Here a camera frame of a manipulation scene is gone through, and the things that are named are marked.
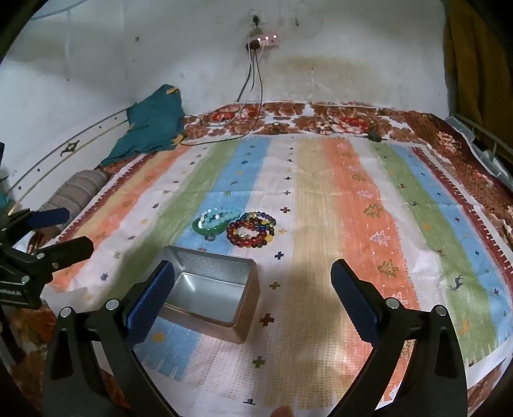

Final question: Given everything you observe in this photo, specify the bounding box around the green jade bangle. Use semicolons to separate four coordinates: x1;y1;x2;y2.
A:
192;217;228;242

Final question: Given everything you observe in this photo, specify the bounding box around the light blue bead bracelet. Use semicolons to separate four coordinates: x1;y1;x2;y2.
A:
197;207;243;226

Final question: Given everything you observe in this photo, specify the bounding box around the multicolour glass bead bracelet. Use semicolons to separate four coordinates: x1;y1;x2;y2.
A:
238;210;278;246

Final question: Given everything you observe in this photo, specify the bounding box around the dark red bead bracelet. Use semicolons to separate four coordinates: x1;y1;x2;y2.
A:
225;219;271;250

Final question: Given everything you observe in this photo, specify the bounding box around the grey striped bolster pillow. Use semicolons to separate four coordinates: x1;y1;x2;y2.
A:
39;170;109;238

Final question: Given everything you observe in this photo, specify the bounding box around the silver metal tin box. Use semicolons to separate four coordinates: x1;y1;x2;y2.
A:
151;246;260;344

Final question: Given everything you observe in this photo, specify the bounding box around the teal cloth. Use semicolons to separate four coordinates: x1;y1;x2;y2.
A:
99;84;185;167

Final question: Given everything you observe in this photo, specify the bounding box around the striped colourful bed mat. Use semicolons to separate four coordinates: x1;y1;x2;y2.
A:
42;134;513;406

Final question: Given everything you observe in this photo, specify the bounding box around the floral brown bedsheet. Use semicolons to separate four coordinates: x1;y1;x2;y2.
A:
7;100;513;414

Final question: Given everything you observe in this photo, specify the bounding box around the small black charger device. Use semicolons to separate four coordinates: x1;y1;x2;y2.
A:
366;130;383;142

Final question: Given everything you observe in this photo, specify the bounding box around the white power strip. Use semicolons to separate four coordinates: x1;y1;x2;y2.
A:
245;34;280;50

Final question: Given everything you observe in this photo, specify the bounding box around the brown hanging curtain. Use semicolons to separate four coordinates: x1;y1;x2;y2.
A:
444;1;512;146

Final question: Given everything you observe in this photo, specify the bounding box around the white wire rack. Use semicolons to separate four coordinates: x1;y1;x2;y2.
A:
444;113;512;189

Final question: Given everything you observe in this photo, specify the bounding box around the black charging cable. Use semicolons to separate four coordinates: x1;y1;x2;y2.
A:
177;45;265;147

